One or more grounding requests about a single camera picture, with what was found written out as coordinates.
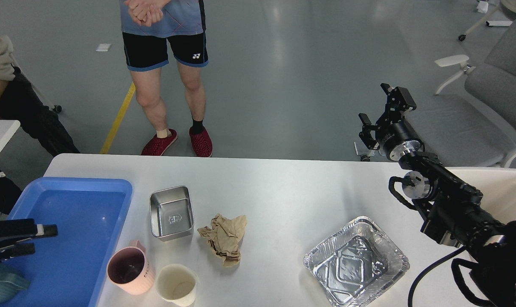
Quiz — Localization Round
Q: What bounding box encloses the seated person at left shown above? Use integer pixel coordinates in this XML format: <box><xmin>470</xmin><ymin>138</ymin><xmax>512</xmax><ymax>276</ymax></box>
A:
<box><xmin>0</xmin><ymin>37</ymin><xmax>80</xmax><ymax>156</ymax></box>

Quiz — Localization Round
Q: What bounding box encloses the cream paper cup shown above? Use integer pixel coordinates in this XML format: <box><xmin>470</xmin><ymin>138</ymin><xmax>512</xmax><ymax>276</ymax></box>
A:
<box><xmin>155</xmin><ymin>264</ymin><xmax>198</xmax><ymax>307</ymax></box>

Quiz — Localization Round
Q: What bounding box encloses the standing person in shorts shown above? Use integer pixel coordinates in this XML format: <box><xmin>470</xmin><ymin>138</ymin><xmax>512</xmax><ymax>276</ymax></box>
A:
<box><xmin>119</xmin><ymin>0</ymin><xmax>213</xmax><ymax>157</ymax></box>

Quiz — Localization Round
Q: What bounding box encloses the crumpled brown paper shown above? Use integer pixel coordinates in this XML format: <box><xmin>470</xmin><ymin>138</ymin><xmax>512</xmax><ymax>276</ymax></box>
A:
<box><xmin>197</xmin><ymin>213</ymin><xmax>248</xmax><ymax>267</ymax></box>

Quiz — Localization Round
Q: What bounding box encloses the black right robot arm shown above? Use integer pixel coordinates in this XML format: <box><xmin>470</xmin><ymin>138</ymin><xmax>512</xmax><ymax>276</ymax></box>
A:
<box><xmin>359</xmin><ymin>83</ymin><xmax>516</xmax><ymax>307</ymax></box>

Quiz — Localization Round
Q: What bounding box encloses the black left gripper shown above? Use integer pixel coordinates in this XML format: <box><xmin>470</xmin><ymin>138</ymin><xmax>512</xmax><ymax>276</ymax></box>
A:
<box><xmin>0</xmin><ymin>218</ymin><xmax>58</xmax><ymax>262</ymax></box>

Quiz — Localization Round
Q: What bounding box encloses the grey office chair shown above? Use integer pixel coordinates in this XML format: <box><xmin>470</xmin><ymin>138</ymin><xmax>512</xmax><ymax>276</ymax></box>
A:
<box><xmin>355</xmin><ymin>15</ymin><xmax>516</xmax><ymax>168</ymax></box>

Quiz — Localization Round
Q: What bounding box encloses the aluminium foil tray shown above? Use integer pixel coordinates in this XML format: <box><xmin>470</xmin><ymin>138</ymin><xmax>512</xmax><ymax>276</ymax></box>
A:
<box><xmin>303</xmin><ymin>216</ymin><xmax>410</xmax><ymax>307</ymax></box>

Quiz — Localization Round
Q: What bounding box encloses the cream waste bin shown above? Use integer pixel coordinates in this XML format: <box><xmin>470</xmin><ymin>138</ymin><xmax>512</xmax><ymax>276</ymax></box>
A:
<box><xmin>447</xmin><ymin>167</ymin><xmax>516</xmax><ymax>224</ymax></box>

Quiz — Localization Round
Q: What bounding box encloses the white chair base far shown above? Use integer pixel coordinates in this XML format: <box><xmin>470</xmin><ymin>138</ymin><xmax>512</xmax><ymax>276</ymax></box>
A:
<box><xmin>457</xmin><ymin>0</ymin><xmax>516</xmax><ymax>41</ymax></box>

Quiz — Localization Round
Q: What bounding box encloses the blue plastic bin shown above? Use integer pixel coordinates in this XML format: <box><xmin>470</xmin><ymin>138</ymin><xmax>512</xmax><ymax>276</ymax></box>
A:
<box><xmin>1</xmin><ymin>177</ymin><xmax>133</xmax><ymax>307</ymax></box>

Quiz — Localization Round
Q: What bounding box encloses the pink plastic mug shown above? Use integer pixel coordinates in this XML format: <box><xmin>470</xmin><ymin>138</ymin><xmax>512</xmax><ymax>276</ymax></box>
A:
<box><xmin>106</xmin><ymin>240</ymin><xmax>156</xmax><ymax>295</ymax></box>

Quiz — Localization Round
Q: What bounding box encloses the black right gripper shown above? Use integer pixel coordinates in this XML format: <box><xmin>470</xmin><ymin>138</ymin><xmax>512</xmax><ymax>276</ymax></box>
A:
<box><xmin>358</xmin><ymin>82</ymin><xmax>424</xmax><ymax>161</ymax></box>

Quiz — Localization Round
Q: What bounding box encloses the square stainless steel tray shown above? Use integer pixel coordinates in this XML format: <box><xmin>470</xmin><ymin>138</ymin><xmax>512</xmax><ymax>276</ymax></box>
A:
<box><xmin>150</xmin><ymin>186</ymin><xmax>195</xmax><ymax>242</ymax></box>

